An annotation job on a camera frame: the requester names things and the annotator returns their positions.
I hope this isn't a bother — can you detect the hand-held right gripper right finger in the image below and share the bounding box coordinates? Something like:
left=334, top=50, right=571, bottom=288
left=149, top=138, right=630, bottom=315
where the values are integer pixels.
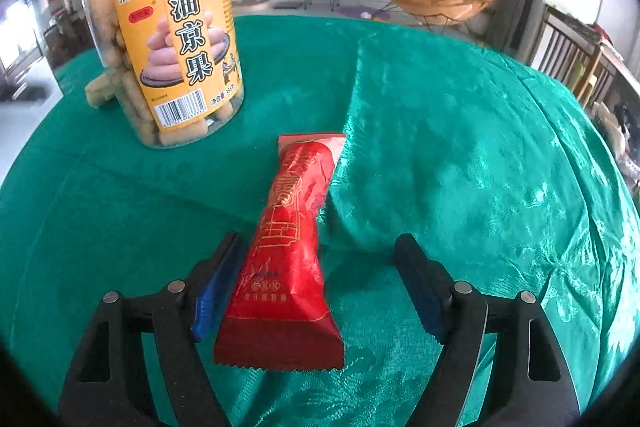
left=393, top=233, right=581, bottom=427

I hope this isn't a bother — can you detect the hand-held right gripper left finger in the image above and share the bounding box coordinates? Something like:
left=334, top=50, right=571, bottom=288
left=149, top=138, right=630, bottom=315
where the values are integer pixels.
left=59, top=232, right=246, bottom=427

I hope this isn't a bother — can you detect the red snack packet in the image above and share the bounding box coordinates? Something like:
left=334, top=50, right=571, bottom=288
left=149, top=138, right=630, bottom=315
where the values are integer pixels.
left=213, top=133, right=347, bottom=372

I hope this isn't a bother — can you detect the green satin tablecloth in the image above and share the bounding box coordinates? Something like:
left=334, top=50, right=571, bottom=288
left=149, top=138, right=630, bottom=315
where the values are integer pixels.
left=0, top=14, right=640, bottom=427

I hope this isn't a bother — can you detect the clear plastic snack jar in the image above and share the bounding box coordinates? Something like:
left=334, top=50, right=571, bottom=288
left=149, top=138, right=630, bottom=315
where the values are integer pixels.
left=75, top=0, right=245, bottom=150

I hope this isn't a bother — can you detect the dark wooden chair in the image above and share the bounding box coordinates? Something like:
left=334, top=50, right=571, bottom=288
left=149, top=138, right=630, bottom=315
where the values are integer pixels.
left=530, top=4, right=640, bottom=108

